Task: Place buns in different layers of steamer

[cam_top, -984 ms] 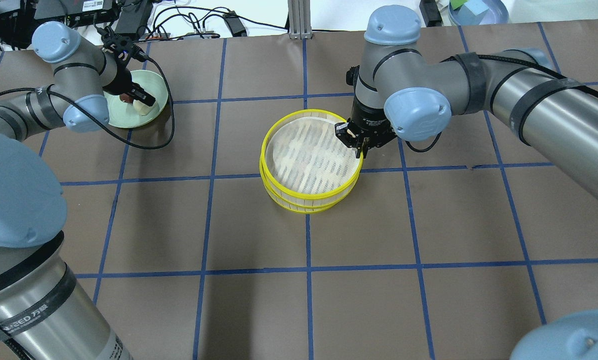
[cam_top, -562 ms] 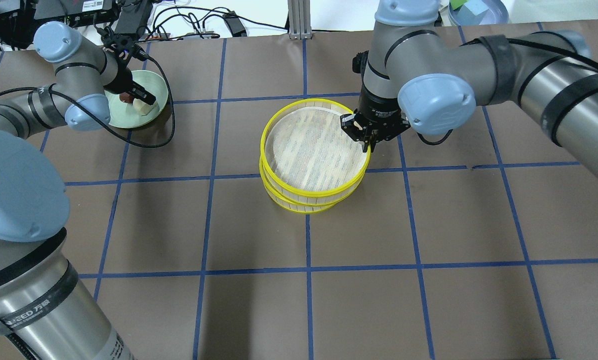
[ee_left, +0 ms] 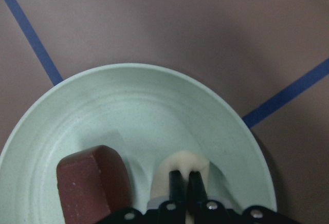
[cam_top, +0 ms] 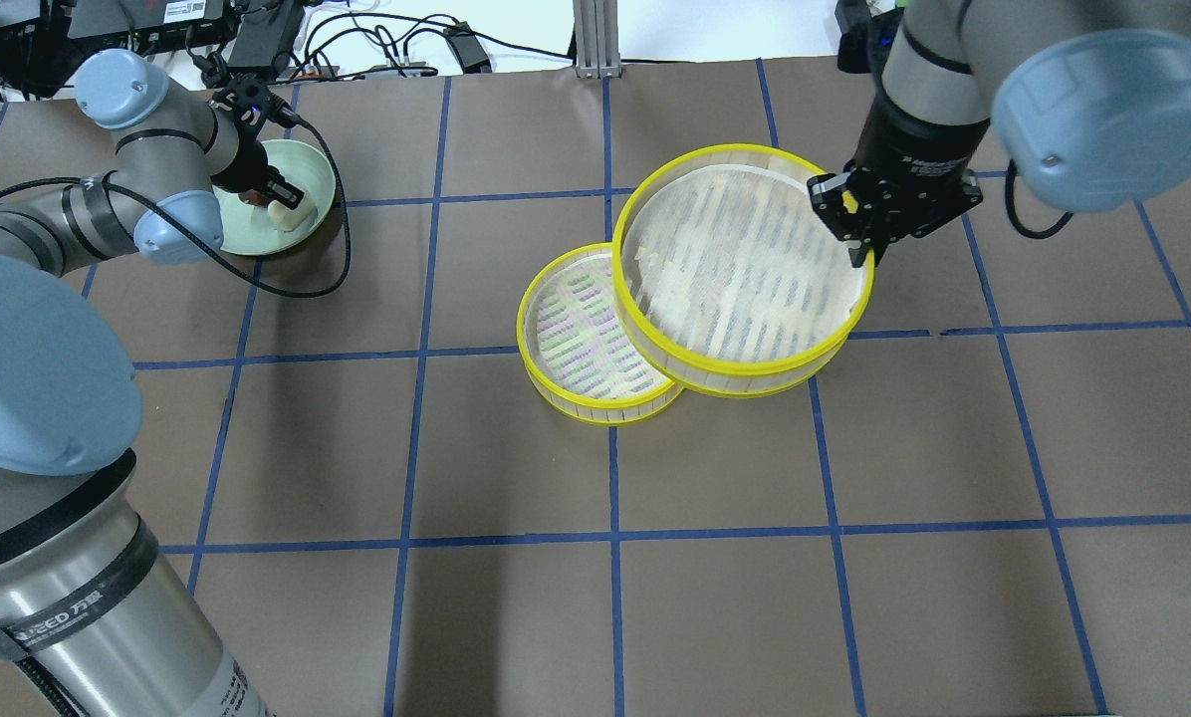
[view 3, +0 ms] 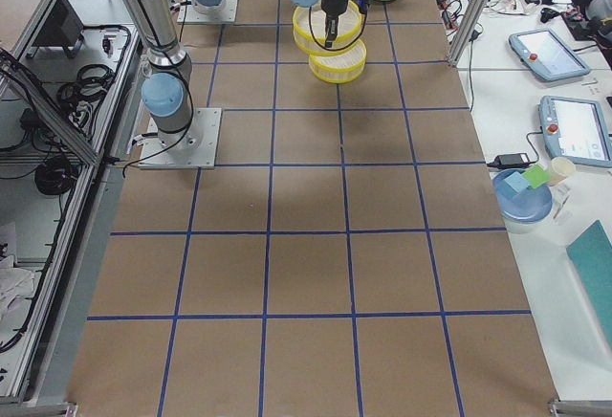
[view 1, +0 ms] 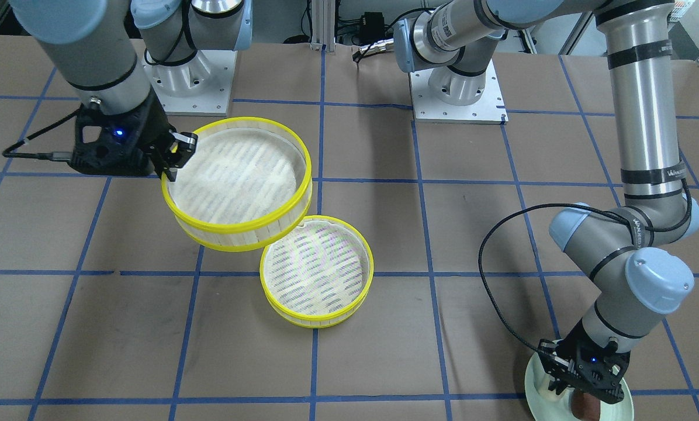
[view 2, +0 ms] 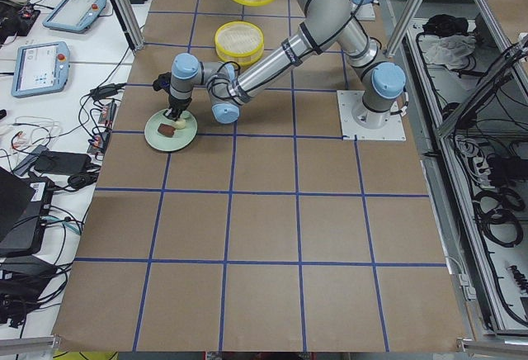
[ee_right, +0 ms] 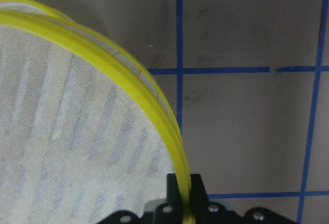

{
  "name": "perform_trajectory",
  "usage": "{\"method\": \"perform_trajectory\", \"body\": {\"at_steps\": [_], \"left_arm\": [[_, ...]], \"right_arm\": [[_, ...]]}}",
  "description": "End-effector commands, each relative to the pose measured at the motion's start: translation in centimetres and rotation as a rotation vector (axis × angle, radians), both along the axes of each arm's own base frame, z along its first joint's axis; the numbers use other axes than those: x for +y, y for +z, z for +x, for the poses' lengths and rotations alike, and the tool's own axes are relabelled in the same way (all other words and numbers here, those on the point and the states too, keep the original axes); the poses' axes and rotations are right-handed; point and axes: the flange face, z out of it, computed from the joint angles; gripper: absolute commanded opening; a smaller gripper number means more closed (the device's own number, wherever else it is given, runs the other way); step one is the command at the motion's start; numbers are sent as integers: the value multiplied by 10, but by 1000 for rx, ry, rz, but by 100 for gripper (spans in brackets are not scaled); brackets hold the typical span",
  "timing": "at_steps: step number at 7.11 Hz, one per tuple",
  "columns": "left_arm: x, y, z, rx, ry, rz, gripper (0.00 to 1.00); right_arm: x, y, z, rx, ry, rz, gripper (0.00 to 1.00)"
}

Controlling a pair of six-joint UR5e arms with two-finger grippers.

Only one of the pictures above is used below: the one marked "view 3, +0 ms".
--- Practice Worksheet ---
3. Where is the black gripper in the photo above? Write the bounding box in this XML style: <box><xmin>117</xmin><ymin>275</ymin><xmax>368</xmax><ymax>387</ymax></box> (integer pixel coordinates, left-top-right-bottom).
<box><xmin>324</xmin><ymin>11</ymin><xmax>339</xmax><ymax>49</ymax></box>

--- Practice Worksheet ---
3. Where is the yellow steamer layer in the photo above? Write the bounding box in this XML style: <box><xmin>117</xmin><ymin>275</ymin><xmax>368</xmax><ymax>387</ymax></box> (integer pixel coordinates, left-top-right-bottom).
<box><xmin>292</xmin><ymin>1</ymin><xmax>363</xmax><ymax>56</ymax></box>
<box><xmin>309</xmin><ymin>40</ymin><xmax>367</xmax><ymax>84</ymax></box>

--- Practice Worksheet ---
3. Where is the upper blue teach pendant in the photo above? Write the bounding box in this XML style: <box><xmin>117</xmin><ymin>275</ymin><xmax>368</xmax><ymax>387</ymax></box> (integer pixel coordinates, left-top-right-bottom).
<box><xmin>508</xmin><ymin>29</ymin><xmax>591</xmax><ymax>82</ymax></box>

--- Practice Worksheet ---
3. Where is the blue teach pendant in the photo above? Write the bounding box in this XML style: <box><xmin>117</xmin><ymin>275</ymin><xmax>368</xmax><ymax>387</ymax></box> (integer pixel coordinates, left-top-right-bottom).
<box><xmin>538</xmin><ymin>96</ymin><xmax>611</xmax><ymax>168</ymax></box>
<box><xmin>508</xmin><ymin>29</ymin><xmax>591</xmax><ymax>82</ymax></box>

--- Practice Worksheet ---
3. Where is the black power adapter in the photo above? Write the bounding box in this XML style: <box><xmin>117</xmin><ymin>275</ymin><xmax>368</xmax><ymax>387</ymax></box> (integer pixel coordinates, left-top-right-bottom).
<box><xmin>487</xmin><ymin>153</ymin><xmax>533</xmax><ymax>170</ymax></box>

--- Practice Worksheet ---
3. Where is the light blue cube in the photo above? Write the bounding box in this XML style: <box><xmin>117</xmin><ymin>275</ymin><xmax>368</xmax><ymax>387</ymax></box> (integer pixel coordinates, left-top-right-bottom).
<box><xmin>502</xmin><ymin>171</ymin><xmax>530</xmax><ymax>198</ymax></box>

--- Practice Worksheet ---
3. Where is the lower blue teach pendant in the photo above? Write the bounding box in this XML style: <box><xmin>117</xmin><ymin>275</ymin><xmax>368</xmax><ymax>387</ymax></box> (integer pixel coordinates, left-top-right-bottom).
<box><xmin>538</xmin><ymin>96</ymin><xmax>611</xmax><ymax>168</ymax></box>

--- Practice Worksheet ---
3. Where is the green cube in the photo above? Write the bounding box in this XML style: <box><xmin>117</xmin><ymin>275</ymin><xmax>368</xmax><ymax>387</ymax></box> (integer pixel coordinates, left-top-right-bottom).
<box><xmin>521</xmin><ymin>165</ymin><xmax>550</xmax><ymax>189</ymax></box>

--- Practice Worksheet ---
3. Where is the beige cup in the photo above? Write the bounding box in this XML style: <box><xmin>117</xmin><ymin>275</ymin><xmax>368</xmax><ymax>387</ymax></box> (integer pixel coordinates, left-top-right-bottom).
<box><xmin>547</xmin><ymin>157</ymin><xmax>576</xmax><ymax>187</ymax></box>

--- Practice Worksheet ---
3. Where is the black monitor box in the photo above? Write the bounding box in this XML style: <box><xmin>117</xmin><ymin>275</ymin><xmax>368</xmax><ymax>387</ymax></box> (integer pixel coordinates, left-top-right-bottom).
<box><xmin>27</xmin><ymin>0</ymin><xmax>84</xmax><ymax>59</ymax></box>

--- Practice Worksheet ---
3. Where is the blue plate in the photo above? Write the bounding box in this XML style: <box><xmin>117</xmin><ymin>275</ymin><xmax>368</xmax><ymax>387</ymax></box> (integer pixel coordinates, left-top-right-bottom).
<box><xmin>492</xmin><ymin>169</ymin><xmax>553</xmax><ymax>224</ymax></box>

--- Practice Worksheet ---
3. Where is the teal board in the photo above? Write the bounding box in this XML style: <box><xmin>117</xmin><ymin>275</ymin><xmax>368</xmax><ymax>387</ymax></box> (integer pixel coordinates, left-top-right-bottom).
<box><xmin>566</xmin><ymin>220</ymin><xmax>611</xmax><ymax>341</ymax></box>

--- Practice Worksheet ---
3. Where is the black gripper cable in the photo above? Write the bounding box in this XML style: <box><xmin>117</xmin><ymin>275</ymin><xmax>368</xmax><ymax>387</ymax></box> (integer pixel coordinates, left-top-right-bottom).
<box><xmin>305</xmin><ymin>0</ymin><xmax>372</xmax><ymax>53</ymax></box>

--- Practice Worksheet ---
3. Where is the aluminium frame post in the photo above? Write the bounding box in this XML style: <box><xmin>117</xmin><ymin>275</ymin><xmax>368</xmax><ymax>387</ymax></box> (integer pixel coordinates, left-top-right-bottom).
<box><xmin>448</xmin><ymin>0</ymin><xmax>488</xmax><ymax>67</ymax></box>

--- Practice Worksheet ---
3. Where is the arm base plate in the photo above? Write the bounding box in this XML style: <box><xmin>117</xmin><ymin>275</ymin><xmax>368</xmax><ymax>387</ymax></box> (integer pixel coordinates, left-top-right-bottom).
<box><xmin>137</xmin><ymin>108</ymin><xmax>222</xmax><ymax>170</ymax></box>
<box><xmin>178</xmin><ymin>0</ymin><xmax>238</xmax><ymax>25</ymax></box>

